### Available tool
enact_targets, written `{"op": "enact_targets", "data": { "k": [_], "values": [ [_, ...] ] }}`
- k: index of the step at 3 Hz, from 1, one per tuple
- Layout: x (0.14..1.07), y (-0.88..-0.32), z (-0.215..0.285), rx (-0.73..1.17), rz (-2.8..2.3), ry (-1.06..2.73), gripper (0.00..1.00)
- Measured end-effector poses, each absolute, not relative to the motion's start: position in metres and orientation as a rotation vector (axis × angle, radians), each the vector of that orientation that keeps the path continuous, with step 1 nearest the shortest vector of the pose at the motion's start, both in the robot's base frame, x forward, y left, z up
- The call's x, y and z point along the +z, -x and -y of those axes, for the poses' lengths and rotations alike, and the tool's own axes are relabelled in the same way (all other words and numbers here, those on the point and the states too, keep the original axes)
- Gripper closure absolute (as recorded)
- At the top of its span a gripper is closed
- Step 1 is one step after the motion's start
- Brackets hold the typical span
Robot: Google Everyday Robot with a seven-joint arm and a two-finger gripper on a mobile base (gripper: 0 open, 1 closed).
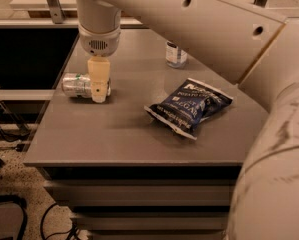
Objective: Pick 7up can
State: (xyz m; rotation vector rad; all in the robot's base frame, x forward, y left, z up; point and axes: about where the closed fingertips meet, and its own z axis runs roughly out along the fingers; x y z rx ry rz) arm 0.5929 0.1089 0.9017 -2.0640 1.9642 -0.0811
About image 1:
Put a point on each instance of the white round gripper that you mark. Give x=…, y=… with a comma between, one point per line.
x=99, y=44

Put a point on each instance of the silver green soda can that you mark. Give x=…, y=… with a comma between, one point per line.
x=80, y=85

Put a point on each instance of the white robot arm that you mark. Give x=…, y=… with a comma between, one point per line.
x=258, y=51

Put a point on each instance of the clear plastic water bottle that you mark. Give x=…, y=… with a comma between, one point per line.
x=175, y=56

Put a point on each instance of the blue potato chip bag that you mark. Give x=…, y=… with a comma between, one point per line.
x=190, y=104

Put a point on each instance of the grey drawer cabinet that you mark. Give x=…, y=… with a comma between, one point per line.
x=126, y=176

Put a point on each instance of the dark object bottom left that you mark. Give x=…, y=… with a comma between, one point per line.
x=13, y=217

